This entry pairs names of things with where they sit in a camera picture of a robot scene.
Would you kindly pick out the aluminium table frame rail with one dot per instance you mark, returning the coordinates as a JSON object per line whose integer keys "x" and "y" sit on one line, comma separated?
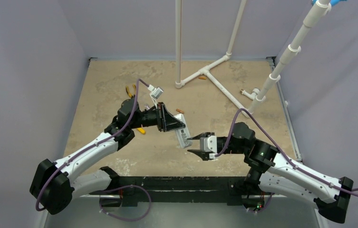
{"x": 280, "y": 126}

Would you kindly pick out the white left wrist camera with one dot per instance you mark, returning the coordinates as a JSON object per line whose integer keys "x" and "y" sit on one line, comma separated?
{"x": 155, "y": 93}

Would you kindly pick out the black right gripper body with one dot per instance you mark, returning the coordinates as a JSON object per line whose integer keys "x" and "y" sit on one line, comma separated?
{"x": 221, "y": 143}

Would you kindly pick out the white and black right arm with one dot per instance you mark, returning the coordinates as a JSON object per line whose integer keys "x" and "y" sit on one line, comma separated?
{"x": 272, "y": 172}

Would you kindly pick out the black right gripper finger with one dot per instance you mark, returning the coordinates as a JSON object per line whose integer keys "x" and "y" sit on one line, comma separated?
{"x": 204, "y": 156}
{"x": 200, "y": 136}

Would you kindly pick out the yellow handled screwdriver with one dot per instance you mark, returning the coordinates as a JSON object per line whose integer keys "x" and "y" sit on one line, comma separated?
{"x": 141, "y": 130}

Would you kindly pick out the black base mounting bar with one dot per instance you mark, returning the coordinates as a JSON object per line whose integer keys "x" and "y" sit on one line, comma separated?
{"x": 232, "y": 190}

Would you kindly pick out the white universal AC remote control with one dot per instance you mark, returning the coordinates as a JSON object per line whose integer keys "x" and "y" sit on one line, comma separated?
{"x": 183, "y": 134}

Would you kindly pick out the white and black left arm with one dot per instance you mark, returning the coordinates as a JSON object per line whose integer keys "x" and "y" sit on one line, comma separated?
{"x": 52, "y": 183}

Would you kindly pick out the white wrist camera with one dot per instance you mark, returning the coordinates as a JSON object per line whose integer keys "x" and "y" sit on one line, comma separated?
{"x": 208, "y": 142}
{"x": 155, "y": 93}

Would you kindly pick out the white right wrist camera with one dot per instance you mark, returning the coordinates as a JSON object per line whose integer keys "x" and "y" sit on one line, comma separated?
{"x": 208, "y": 142}

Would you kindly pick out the white PVC pipe frame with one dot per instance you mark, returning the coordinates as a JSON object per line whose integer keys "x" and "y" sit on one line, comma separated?
{"x": 209, "y": 35}

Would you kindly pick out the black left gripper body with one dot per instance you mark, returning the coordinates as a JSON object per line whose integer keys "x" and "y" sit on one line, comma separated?
{"x": 149, "y": 118}

